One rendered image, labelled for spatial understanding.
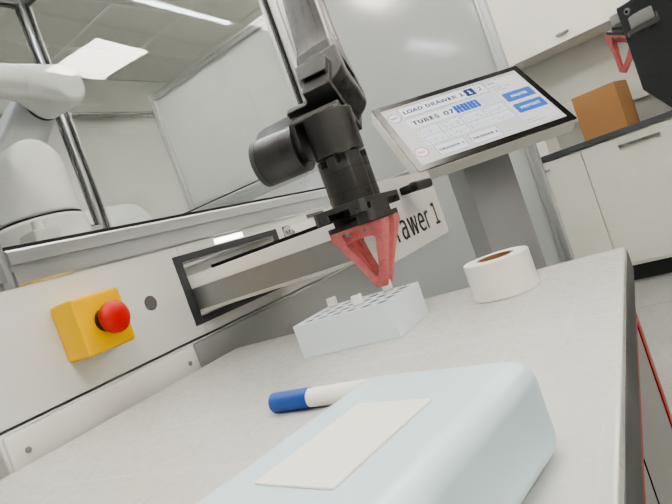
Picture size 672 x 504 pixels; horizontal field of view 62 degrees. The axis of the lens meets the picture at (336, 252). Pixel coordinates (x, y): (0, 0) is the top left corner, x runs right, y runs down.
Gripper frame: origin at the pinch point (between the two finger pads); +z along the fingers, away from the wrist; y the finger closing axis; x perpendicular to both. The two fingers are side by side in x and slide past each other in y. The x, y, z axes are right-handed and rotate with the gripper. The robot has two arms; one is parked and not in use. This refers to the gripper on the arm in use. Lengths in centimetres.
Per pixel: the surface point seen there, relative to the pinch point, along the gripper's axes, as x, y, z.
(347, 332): -2.6, 7.0, 3.7
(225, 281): -29.1, -8.2, -5.1
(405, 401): 16.9, 37.0, 0.9
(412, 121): -25, -105, -31
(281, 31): -37, -68, -59
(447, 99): -16, -117, -34
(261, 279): -22.6, -8.2, -3.8
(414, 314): 3.3, 2.5, 4.4
